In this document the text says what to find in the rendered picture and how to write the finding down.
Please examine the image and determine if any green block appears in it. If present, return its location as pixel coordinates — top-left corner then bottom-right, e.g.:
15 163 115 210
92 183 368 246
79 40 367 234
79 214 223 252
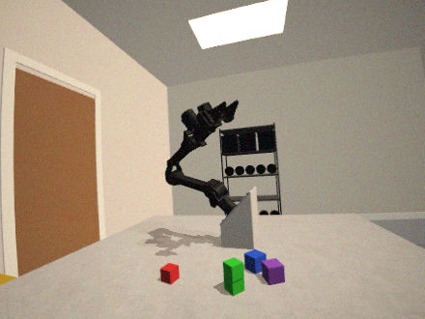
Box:
224 277 245 297
223 257 244 282

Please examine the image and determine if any red block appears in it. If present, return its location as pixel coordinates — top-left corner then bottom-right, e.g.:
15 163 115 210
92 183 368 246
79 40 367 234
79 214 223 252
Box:
160 263 180 284

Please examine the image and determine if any blue block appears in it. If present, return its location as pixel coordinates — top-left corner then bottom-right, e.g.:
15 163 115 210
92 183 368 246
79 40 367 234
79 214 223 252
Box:
243 249 267 274

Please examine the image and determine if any purple block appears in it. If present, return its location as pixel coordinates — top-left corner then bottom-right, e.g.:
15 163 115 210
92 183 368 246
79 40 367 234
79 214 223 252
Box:
262 258 285 285

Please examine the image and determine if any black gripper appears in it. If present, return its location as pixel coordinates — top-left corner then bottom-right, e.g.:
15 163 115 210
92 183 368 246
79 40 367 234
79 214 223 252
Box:
196 101 239 135

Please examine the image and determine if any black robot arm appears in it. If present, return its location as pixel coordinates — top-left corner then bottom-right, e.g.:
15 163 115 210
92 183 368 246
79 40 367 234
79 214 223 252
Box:
165 108 238 217

